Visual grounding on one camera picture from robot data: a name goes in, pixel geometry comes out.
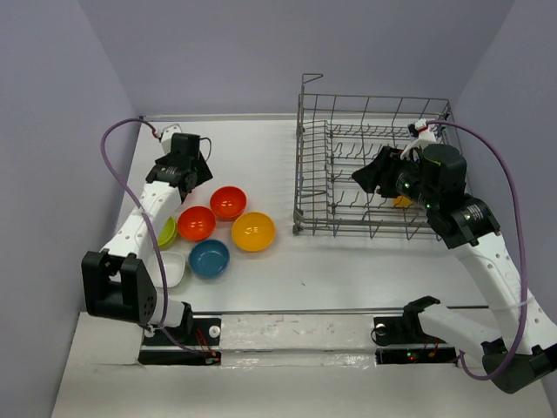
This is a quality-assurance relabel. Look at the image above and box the large yellow bowl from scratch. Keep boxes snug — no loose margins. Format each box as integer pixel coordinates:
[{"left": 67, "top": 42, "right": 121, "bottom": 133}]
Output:
[{"left": 232, "top": 212, "right": 276, "bottom": 252}]

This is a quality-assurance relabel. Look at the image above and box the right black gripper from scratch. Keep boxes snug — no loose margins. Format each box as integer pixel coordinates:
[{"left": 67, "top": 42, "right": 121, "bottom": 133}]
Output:
[{"left": 350, "top": 145, "right": 438, "bottom": 212}]

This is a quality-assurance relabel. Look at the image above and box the green bowl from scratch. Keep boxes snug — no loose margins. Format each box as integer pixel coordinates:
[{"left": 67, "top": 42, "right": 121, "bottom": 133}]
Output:
[{"left": 158, "top": 217, "right": 178, "bottom": 249}]

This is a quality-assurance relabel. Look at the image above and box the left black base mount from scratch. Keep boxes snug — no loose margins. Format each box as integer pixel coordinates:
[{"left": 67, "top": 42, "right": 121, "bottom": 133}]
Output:
[{"left": 138, "top": 315, "right": 222, "bottom": 367}]

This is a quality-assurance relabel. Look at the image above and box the white square bowl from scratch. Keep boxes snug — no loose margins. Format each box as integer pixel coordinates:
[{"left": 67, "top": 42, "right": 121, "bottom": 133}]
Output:
[{"left": 147, "top": 251, "right": 186, "bottom": 288}]

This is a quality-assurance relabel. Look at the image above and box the grey wire dish rack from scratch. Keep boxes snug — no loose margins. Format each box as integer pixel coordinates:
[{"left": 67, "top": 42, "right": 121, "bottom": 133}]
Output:
[{"left": 292, "top": 72, "right": 476, "bottom": 239}]

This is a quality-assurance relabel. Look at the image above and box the blue bowl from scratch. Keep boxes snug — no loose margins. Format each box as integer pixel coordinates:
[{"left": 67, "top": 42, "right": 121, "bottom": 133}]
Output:
[{"left": 188, "top": 239, "right": 231, "bottom": 279}]

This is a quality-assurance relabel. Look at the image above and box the small yellow bowl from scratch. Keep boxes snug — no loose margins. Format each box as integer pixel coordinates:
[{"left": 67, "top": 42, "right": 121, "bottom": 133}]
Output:
[{"left": 393, "top": 196, "right": 413, "bottom": 209}]

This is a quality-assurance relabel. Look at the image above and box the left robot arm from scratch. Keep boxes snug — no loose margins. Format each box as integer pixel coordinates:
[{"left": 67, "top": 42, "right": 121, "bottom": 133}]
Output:
[{"left": 81, "top": 132, "right": 212, "bottom": 344}]

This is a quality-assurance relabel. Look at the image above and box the orange bowl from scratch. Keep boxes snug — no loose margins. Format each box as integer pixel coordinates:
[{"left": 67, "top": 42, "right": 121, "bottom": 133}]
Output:
[
  {"left": 210, "top": 185, "right": 247, "bottom": 220},
  {"left": 177, "top": 206, "right": 217, "bottom": 242}
]

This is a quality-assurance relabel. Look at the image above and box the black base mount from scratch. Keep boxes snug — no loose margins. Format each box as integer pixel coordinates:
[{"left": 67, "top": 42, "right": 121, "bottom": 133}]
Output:
[
  {"left": 370, "top": 296, "right": 458, "bottom": 366},
  {"left": 138, "top": 315, "right": 222, "bottom": 367}
]

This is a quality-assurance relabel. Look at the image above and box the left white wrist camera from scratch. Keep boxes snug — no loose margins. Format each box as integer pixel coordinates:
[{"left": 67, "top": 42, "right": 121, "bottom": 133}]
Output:
[{"left": 160, "top": 124, "right": 182, "bottom": 143}]

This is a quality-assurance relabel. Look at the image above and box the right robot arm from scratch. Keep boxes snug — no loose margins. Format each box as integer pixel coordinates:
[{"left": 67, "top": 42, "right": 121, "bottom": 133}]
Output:
[{"left": 352, "top": 144, "right": 556, "bottom": 394}]

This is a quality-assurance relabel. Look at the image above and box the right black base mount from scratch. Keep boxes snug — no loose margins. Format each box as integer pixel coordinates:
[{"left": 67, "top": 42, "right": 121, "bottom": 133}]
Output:
[{"left": 370, "top": 296, "right": 458, "bottom": 366}]

